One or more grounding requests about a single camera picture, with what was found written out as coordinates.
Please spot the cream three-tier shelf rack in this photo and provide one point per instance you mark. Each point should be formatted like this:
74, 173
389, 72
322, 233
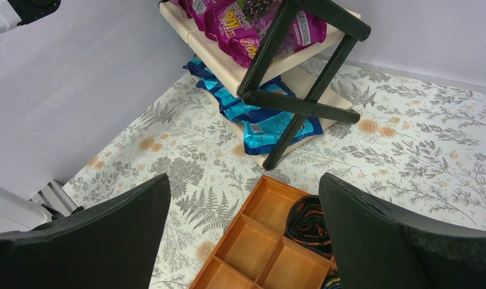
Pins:
298, 83

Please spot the purple candy bag on shelf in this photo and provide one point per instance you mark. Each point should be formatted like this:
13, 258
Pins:
239, 27

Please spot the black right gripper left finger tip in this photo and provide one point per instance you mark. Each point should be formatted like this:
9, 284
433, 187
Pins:
113, 244

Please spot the black orange rolled sock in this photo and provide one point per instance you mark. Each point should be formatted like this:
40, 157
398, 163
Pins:
305, 225

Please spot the floral patterned tablecloth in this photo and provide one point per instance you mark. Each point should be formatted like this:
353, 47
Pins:
419, 145

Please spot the blue candy bag corner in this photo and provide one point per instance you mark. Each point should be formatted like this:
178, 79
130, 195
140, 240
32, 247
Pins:
203, 75

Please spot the blue candy bag on shelf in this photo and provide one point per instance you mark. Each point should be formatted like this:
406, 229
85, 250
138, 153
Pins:
263, 127

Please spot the orange wooden divider tray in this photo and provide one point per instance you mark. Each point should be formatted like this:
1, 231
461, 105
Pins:
254, 251

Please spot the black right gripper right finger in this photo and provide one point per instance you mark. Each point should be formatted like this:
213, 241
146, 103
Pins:
378, 244

